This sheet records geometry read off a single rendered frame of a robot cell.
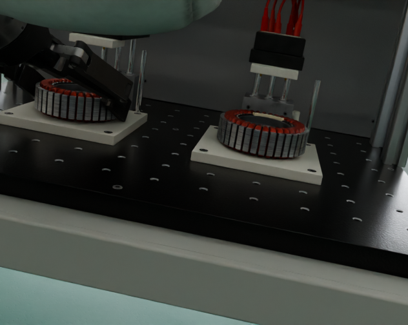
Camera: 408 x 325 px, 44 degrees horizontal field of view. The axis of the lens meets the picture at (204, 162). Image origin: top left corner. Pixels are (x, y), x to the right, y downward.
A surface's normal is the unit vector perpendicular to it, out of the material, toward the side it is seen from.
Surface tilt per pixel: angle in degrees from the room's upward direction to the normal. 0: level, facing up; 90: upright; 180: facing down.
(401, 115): 90
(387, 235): 0
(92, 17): 142
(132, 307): 0
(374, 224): 0
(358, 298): 90
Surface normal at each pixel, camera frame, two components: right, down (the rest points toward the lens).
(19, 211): 0.15, -0.94
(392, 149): -0.15, 0.27
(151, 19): 0.00, 0.95
